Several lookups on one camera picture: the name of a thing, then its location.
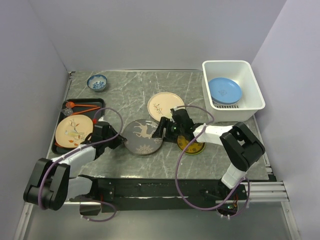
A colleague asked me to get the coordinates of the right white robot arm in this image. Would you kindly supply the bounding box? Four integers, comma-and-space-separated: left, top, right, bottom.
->
152, 108, 266, 199

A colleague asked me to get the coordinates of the blue plate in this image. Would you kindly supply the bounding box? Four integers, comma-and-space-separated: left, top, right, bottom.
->
208, 77, 243, 103

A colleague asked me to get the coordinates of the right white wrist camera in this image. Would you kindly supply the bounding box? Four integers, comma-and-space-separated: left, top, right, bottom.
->
170, 106, 179, 113

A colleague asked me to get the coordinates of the orange chopstick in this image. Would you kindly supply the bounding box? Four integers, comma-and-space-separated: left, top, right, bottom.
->
71, 107, 101, 116

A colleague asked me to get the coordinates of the cream plate with twig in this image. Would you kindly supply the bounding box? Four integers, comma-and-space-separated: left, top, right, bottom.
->
147, 92, 185, 122

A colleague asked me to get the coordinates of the orange spoon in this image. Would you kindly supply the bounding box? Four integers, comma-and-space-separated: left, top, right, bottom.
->
65, 101, 98, 108

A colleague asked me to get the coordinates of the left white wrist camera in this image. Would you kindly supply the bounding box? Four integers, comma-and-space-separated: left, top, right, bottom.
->
92, 116, 107, 125

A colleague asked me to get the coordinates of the black tray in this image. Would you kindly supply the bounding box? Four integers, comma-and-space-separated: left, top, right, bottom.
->
51, 98, 106, 155

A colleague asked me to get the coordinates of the black base beam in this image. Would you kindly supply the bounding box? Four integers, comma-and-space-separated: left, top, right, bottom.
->
68, 176, 278, 212

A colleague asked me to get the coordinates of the white fluted deep plate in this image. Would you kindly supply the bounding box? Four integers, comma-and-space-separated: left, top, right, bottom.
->
212, 100, 238, 108

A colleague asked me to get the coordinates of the aluminium rail frame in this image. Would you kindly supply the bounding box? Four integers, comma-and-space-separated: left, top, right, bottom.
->
14, 182, 291, 240

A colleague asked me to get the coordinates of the cream plate with bird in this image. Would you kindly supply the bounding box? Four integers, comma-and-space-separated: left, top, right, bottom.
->
55, 114, 94, 149

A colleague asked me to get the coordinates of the grey reindeer plate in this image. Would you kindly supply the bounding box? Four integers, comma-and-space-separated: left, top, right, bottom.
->
122, 119, 163, 156

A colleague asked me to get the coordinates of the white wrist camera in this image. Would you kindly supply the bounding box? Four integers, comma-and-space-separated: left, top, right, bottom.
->
170, 106, 179, 113
92, 116, 107, 125

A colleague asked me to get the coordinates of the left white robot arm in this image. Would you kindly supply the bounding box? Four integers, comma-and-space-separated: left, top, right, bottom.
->
23, 121, 127, 211

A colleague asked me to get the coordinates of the blue white porcelain bowl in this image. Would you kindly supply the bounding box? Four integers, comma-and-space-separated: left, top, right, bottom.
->
86, 74, 108, 92

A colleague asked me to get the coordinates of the white plastic bin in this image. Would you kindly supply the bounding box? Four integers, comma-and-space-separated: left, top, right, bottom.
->
201, 60, 266, 122

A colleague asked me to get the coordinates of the yellow patterned plate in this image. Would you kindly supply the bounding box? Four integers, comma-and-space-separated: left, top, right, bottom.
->
177, 136, 206, 155

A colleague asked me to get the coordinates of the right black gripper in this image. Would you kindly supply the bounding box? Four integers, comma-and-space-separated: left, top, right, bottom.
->
152, 116, 185, 143

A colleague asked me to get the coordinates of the clear plastic cup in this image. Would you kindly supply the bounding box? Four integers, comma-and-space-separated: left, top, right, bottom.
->
60, 107, 74, 117

